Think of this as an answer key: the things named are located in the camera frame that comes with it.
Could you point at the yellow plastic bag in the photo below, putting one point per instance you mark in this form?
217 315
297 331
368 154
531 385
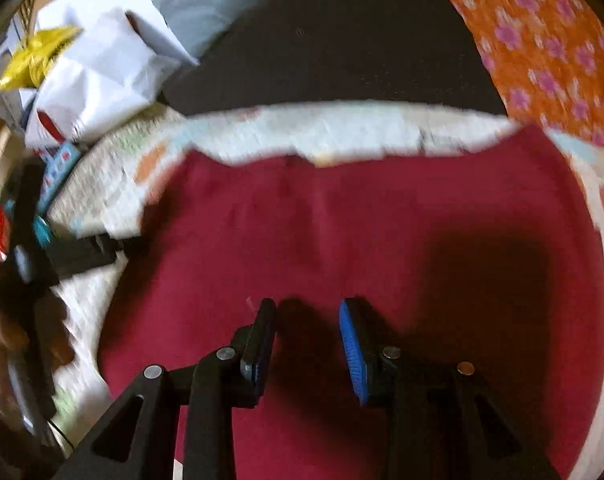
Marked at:
36 55

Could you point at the blue box with shapes print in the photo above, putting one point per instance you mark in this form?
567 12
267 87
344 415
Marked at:
59 165

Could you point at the white paper bag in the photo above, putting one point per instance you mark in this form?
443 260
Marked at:
101 80

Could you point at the quilted patchwork blanket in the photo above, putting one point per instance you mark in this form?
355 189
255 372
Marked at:
332 130

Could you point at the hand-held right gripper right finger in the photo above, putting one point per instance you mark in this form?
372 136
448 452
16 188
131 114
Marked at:
354 355

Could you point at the orange floral cloth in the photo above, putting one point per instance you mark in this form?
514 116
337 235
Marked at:
547 35

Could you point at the dark brown cushion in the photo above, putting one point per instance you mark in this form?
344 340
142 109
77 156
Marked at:
357 35

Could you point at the dark red sweater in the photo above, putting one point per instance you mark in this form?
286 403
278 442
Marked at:
382 220

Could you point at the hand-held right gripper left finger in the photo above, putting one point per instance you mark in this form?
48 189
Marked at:
262 355

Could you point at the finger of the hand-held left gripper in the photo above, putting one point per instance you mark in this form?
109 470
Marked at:
91 252

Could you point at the grey pillow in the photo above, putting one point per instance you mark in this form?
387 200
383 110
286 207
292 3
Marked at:
206 0

